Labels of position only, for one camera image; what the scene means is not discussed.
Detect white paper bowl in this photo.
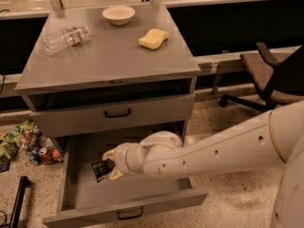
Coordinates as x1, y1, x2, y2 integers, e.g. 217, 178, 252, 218
103, 6, 136, 26

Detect black rxbar chocolate wrapper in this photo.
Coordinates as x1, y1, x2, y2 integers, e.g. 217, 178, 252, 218
91, 160, 115, 182

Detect blue soda can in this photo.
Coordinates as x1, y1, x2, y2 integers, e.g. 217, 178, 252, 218
29, 146, 40, 165

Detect open grey lower drawer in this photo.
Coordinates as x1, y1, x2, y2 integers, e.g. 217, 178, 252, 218
44, 122, 207, 228

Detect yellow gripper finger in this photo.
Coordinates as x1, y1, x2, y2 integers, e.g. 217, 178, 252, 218
102, 149, 115, 161
107, 169, 123, 181

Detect yellow sponge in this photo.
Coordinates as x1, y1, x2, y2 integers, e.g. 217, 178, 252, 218
138, 28, 169, 50

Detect black drawer handle lower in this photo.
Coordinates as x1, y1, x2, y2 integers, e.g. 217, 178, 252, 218
117, 206, 143, 220

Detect black pole on floor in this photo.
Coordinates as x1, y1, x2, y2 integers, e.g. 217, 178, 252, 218
9, 176, 30, 228

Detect clear plastic water bottle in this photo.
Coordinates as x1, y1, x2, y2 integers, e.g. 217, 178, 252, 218
41, 26, 89, 55

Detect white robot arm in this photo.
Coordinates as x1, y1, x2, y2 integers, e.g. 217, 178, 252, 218
103, 101, 304, 228

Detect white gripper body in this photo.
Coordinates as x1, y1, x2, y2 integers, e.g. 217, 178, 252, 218
114, 142, 137, 176

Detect green chip bag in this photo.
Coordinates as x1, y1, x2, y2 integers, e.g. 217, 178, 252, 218
0, 121, 36, 162

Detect black drawer handle middle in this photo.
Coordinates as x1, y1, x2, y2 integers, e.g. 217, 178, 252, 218
104, 108, 131, 119

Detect black drawer handle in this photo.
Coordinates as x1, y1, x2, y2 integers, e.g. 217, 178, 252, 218
104, 108, 131, 119
117, 206, 143, 220

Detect grey drawer cabinet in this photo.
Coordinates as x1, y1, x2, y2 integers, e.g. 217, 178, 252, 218
14, 3, 201, 150

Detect red soda can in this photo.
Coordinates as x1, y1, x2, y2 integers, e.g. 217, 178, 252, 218
38, 147, 53, 165

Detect orange snack item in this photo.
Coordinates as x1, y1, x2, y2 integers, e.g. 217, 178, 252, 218
52, 149, 64, 162

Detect closed grey middle drawer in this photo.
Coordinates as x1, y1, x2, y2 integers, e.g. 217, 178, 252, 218
31, 94, 194, 138

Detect black office chair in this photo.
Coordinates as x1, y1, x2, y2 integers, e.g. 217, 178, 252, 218
219, 43, 304, 111

